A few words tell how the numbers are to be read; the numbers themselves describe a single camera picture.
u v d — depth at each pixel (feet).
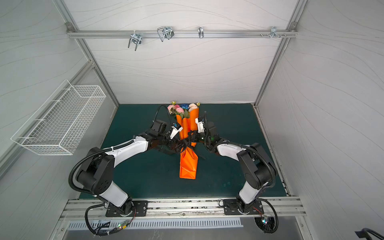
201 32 2.56
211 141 2.35
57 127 2.21
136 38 2.58
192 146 3.06
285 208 2.47
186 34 2.58
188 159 2.85
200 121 2.69
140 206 2.44
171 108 3.67
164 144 2.52
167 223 2.30
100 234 2.17
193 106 3.74
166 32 2.51
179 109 3.59
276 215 2.31
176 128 2.57
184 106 3.75
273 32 2.51
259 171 1.52
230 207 2.40
